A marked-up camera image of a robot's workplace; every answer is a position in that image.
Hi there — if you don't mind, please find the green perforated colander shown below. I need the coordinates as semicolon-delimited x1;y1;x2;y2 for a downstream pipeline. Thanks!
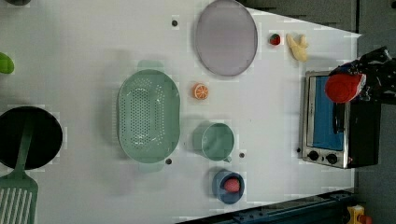
118;60;180;173

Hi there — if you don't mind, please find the blue bowl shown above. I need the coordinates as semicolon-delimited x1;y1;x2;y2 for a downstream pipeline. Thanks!
212;169;245;204

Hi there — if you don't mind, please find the orange slice toy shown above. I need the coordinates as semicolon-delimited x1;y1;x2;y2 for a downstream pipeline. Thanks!
191;83;209;100

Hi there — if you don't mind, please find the green slotted spatula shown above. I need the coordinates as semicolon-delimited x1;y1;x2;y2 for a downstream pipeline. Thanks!
0;116;38;224

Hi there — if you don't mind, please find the red toy strawberry in bowl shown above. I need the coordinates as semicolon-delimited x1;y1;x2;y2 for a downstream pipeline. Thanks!
223;177;241;193

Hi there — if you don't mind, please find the yellow red clamp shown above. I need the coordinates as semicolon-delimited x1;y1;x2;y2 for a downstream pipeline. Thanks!
347;205;373;224

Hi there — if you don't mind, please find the grey oval plate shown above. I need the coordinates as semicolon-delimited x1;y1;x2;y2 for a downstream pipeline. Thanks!
194;0;258;77

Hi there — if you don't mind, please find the yellow banana toy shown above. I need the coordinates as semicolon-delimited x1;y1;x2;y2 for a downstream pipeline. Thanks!
286;34;308;63

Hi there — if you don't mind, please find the red ketchup bottle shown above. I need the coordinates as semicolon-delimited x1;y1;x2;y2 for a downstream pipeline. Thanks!
325;74;366;104

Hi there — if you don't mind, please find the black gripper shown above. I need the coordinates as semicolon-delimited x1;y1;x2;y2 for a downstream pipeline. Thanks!
329;46;396;105

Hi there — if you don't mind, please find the green metal pot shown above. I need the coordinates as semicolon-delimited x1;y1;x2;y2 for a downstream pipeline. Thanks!
192;121;234;162

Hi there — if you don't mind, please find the green round object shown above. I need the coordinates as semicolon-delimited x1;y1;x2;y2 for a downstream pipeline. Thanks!
0;52;15;74

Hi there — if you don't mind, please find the blue metal frame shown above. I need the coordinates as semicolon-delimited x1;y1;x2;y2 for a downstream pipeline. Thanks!
177;190;356;224

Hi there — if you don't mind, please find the small red strawberry toy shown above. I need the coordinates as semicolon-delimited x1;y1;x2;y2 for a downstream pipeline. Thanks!
270;34;281;46

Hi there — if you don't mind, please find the black toaster oven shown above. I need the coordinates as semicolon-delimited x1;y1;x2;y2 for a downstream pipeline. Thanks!
301;72;381;169

